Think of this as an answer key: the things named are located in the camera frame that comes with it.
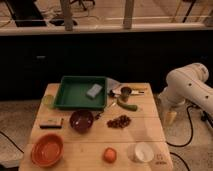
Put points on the small spoon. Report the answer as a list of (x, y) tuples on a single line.
[(100, 114)]

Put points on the orange bowl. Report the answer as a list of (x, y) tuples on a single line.
[(47, 150)]

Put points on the grey sponge block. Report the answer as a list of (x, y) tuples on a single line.
[(94, 91)]

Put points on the green plastic tray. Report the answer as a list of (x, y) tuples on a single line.
[(72, 93)]

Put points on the marker pen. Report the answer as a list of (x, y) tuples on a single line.
[(116, 93)]

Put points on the dark red grape bunch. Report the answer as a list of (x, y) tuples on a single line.
[(119, 122)]

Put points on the dark red bowl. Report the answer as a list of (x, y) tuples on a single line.
[(81, 121)]

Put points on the metal cup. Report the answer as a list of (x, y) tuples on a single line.
[(125, 93)]

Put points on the yellow-green small cup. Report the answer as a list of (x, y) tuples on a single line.
[(48, 101)]

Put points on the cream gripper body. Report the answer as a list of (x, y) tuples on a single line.
[(169, 117)]

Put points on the white cup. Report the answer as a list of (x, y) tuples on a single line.
[(143, 153)]

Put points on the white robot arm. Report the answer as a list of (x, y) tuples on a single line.
[(186, 83)]

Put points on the black and wood block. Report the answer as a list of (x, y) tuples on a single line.
[(53, 123)]

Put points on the orange fruit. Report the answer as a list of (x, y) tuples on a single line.
[(110, 155)]

